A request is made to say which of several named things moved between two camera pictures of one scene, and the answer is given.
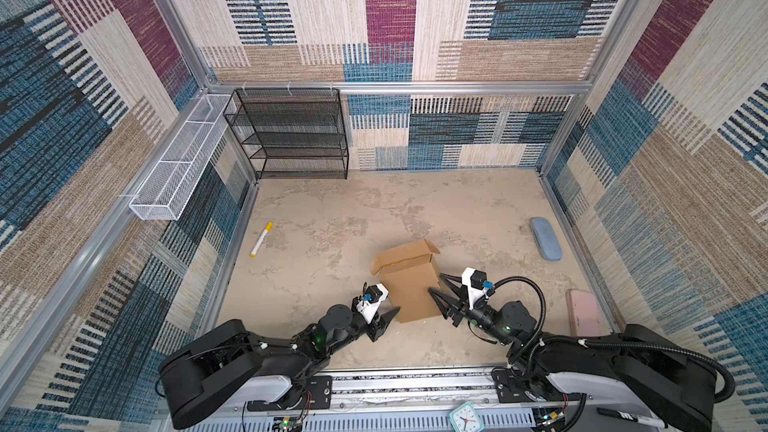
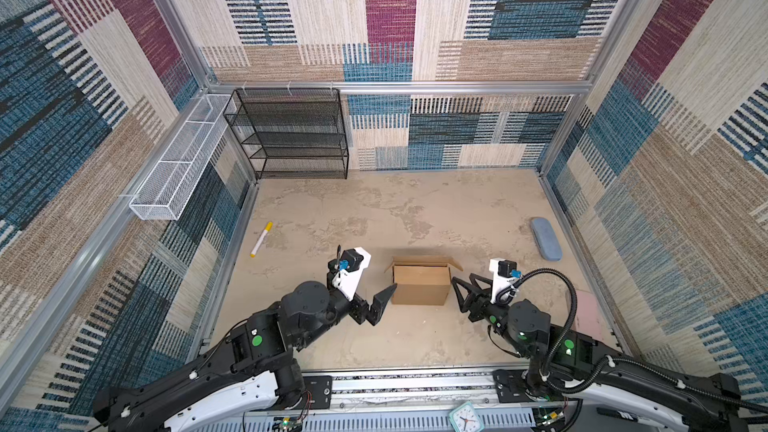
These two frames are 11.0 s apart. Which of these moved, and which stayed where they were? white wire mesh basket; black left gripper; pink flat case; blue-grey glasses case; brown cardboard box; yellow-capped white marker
Moved: black left gripper; brown cardboard box
Stayed: white wire mesh basket; yellow-capped white marker; pink flat case; blue-grey glasses case
